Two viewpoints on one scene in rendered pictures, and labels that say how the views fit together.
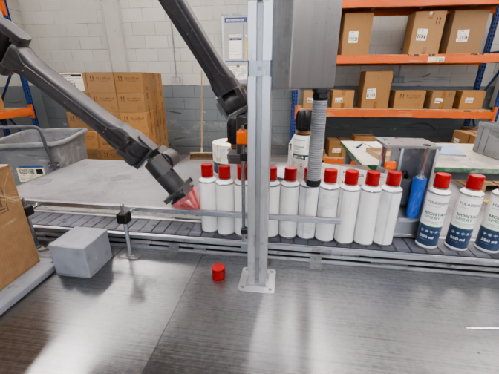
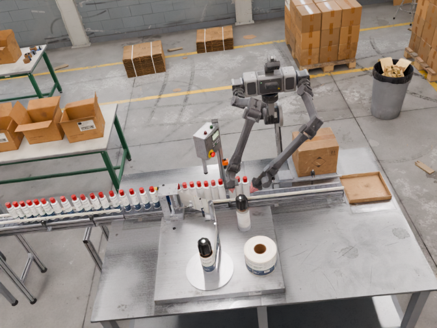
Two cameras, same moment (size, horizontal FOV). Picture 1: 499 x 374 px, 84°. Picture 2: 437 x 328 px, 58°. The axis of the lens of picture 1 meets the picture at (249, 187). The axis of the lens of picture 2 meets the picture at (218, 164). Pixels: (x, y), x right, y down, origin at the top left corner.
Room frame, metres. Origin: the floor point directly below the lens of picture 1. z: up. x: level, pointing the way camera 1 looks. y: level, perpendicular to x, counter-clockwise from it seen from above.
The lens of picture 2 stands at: (2.76, -0.19, 3.04)
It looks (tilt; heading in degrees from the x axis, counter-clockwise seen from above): 41 degrees down; 176
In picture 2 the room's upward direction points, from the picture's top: 9 degrees counter-clockwise
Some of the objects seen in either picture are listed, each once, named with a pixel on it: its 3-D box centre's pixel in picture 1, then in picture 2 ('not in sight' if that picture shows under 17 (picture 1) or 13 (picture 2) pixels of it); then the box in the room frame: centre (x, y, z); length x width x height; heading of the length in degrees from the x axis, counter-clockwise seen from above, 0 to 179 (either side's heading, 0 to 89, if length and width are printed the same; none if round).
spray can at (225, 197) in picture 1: (225, 199); (238, 187); (0.73, 0.07, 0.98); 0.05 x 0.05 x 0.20
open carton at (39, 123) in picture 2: not in sight; (42, 120); (-0.79, -1.62, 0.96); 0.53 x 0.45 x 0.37; 175
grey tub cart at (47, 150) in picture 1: (48, 167); not in sight; (2.69, 2.02, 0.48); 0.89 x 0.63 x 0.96; 12
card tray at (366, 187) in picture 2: not in sight; (365, 187); (0.86, 0.99, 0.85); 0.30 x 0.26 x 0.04; 82
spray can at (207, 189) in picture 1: (209, 197); (246, 187); (0.74, 0.12, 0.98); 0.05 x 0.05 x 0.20
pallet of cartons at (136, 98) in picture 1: (122, 122); not in sight; (4.23, 1.91, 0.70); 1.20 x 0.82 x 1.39; 89
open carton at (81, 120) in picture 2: not in sight; (81, 116); (-0.71, -1.22, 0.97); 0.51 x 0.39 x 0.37; 179
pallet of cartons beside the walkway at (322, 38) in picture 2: not in sight; (318, 27); (-2.80, 2.04, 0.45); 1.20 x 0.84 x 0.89; 175
